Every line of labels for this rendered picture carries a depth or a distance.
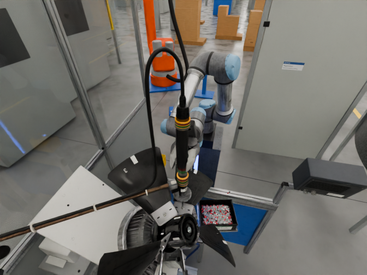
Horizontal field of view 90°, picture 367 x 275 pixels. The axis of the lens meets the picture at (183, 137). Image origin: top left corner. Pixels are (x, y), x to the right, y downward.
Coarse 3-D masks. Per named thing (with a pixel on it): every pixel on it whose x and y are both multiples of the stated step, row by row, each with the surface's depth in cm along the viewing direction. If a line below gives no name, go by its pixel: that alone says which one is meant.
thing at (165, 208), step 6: (168, 204) 73; (156, 210) 72; (162, 210) 72; (168, 210) 72; (174, 210) 73; (156, 216) 72; (162, 216) 72; (168, 216) 72; (174, 216) 73; (156, 222) 72; (162, 222) 72
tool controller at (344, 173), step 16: (304, 160) 98; (320, 160) 94; (304, 176) 95; (320, 176) 89; (336, 176) 89; (352, 176) 88; (304, 192) 100; (320, 192) 100; (336, 192) 95; (352, 192) 92
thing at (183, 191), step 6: (180, 96) 46; (180, 102) 46; (180, 108) 47; (186, 108) 47; (180, 114) 47; (186, 114) 48; (180, 186) 67; (186, 186) 68; (180, 192) 70; (186, 192) 72
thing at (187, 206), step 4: (176, 204) 83; (180, 204) 83; (184, 204) 83; (188, 204) 83; (176, 208) 81; (180, 208) 81; (184, 208) 81; (188, 208) 81; (192, 208) 81; (180, 212) 79; (184, 212) 79; (188, 212) 79
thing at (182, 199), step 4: (172, 180) 67; (172, 184) 66; (176, 184) 66; (172, 188) 66; (176, 188) 67; (188, 188) 74; (172, 192) 66; (176, 192) 68; (188, 192) 73; (176, 196) 70; (180, 196) 72; (184, 196) 72; (188, 196) 72; (180, 200) 70; (184, 200) 70; (188, 200) 71
